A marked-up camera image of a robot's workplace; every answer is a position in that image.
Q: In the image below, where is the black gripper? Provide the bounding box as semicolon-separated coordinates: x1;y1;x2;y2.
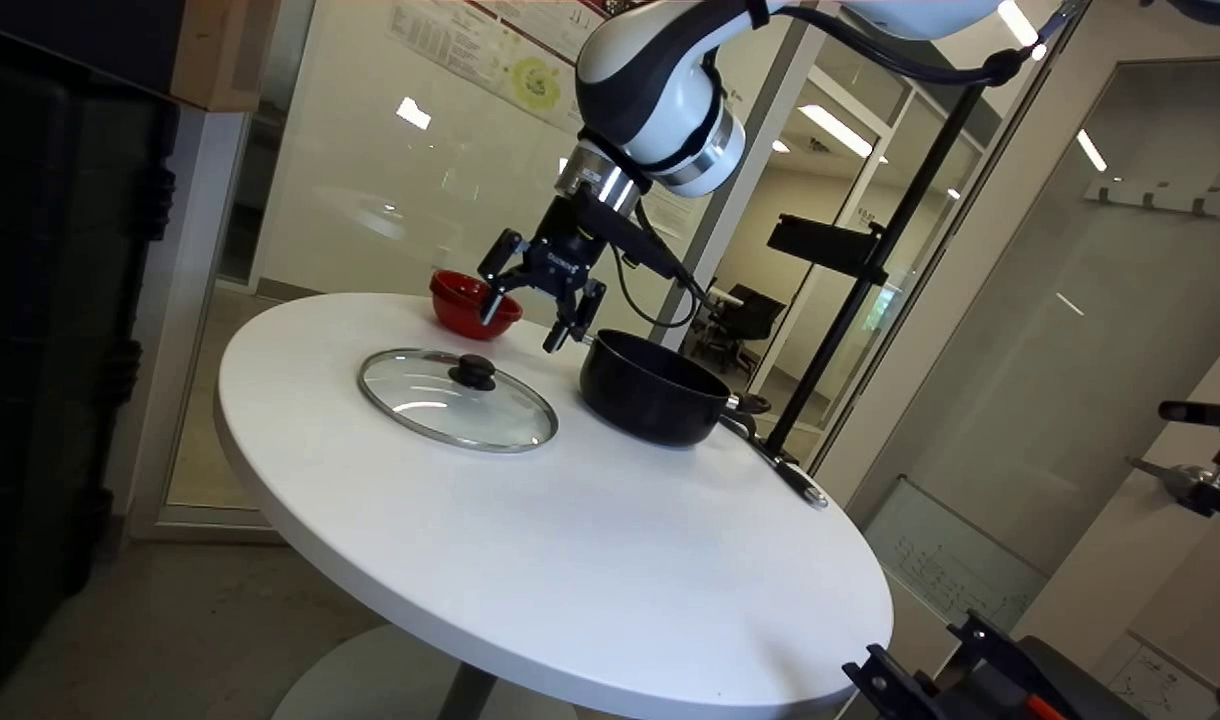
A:
474;187;613;351

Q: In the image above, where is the glass lid with black knob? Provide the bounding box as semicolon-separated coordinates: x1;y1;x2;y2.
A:
351;344;562;455

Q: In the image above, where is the red bowl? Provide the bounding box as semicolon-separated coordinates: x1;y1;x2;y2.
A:
428;269;525;344

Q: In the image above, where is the black cooking pot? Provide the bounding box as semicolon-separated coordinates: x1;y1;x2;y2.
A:
574;329;833;512

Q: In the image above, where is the black office chair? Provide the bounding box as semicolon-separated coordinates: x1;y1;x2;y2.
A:
703;281;789;373

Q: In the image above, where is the ceiling light panel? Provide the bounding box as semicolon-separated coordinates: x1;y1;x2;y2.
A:
1071;125;1112;175
801;99;880;159

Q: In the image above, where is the brown cardboard box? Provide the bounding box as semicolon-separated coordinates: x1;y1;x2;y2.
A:
165;0;321;115

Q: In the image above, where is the black cabinet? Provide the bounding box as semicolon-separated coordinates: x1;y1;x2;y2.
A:
0;26;185;713

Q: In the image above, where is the thin wrist camera cable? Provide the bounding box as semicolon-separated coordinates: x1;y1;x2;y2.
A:
613;196;707;335

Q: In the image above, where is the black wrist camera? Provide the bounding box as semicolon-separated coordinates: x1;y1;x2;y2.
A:
580;196;707;297

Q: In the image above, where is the white wall poster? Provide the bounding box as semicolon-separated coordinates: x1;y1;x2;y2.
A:
382;0;640;131

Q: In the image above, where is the black camera on pole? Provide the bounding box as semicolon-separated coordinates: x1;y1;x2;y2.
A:
764;213;895;290

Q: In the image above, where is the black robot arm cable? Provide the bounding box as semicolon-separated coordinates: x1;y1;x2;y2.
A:
752;0;1083;91

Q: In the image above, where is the wall hook rail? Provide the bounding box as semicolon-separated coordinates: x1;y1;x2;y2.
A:
1083;175;1220;225

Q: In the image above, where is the black camera tripod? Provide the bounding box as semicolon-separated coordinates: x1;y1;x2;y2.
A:
1123;395;1220;530

